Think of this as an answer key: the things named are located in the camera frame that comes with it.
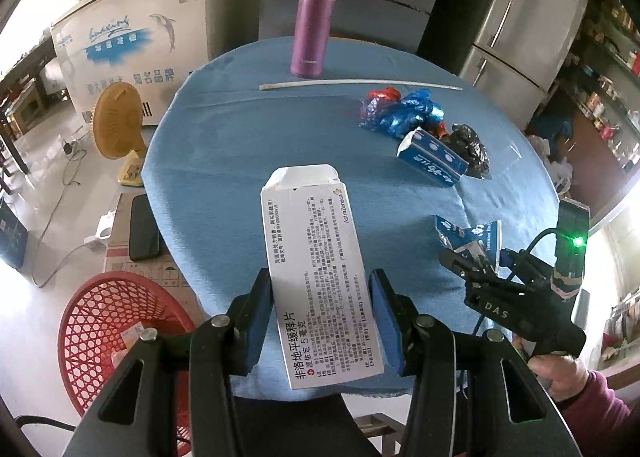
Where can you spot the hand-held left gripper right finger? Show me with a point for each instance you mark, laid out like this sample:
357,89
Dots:
382,317

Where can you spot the white plastic bag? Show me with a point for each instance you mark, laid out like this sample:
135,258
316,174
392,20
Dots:
555,167

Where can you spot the torn blue and white carton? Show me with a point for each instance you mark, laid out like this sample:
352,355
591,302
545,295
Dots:
465,237

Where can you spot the blue tablecloth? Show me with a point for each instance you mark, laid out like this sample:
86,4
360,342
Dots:
225,137

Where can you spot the orange plastic bag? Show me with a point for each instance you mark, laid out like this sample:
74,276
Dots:
440,129

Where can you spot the shelf with goods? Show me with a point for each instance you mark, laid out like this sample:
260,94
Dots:
610,87

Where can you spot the purple thermos bottle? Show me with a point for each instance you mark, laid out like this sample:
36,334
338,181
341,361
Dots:
312,22

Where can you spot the dark wooden table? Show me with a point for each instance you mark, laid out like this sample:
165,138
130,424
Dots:
20,68

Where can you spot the long white stick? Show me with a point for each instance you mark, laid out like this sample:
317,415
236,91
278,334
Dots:
350,82

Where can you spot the black phone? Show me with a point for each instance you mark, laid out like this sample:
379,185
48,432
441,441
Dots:
145,227

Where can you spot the person's right forearm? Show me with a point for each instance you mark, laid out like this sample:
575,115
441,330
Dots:
595,412

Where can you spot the white medicine box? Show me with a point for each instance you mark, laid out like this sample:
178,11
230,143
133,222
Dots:
315,262

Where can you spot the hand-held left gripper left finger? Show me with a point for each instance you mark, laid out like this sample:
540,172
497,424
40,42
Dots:
257,317

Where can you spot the red plastic bag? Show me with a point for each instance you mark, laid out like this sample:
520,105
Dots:
375,104

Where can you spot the red plastic basket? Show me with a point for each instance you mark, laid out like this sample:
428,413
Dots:
100,307

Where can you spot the cardboard box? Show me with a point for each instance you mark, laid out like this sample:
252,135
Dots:
117,237

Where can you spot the silver refrigerator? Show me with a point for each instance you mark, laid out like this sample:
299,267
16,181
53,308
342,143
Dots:
520,12

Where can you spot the blue box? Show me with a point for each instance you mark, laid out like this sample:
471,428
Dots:
10,237

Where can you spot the clear plastic wrapper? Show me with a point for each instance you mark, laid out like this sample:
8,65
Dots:
512,154

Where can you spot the black crumpled plastic bag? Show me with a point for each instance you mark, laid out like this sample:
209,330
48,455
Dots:
467,144

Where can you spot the yellow electric fan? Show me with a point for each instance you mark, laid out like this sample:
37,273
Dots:
117,122

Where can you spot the blue crumpled plastic bag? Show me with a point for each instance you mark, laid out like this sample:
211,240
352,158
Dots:
407,112

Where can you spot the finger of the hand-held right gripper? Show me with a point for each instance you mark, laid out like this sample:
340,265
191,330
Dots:
512,261
460,263

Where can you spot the white chest freezer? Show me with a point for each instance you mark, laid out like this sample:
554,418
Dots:
150,12

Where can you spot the person's right hand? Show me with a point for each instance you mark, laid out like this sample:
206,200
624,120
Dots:
560,377

